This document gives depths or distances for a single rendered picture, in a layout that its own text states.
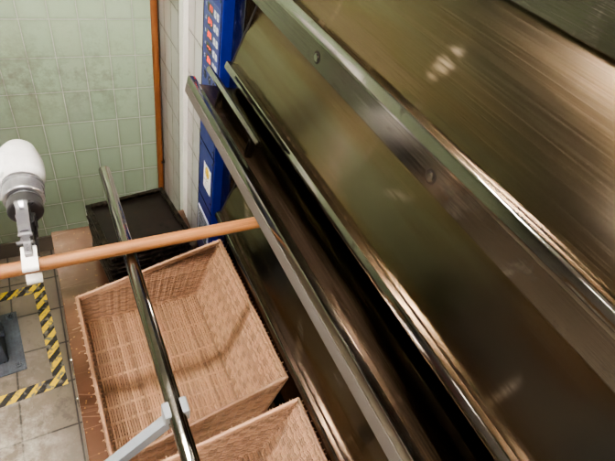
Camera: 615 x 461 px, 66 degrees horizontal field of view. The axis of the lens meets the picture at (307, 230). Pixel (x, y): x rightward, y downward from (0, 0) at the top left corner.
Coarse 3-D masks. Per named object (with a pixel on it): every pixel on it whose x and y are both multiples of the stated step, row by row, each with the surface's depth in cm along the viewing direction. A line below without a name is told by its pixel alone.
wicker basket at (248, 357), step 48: (96, 288) 149; (192, 288) 171; (240, 288) 148; (96, 336) 155; (144, 336) 158; (192, 336) 161; (240, 336) 148; (96, 384) 129; (144, 384) 146; (192, 384) 149; (240, 384) 150; (192, 432) 125
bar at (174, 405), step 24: (120, 216) 115; (120, 240) 110; (144, 288) 102; (144, 312) 97; (168, 360) 91; (168, 384) 87; (168, 408) 85; (144, 432) 88; (120, 456) 88; (192, 456) 79
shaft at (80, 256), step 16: (224, 224) 115; (240, 224) 116; (256, 224) 118; (144, 240) 107; (160, 240) 108; (176, 240) 109; (192, 240) 112; (48, 256) 99; (64, 256) 100; (80, 256) 101; (96, 256) 102; (112, 256) 104; (0, 272) 95; (16, 272) 96; (32, 272) 98
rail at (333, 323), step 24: (216, 120) 105; (240, 168) 95; (264, 216) 87; (288, 240) 82; (312, 288) 76; (336, 312) 74; (336, 336) 71; (360, 360) 68; (360, 384) 67; (384, 408) 63; (408, 456) 59
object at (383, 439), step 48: (192, 96) 115; (240, 96) 123; (240, 144) 105; (288, 192) 97; (336, 240) 91; (336, 288) 81; (384, 336) 76; (384, 384) 69; (432, 384) 72; (384, 432) 63; (432, 432) 66
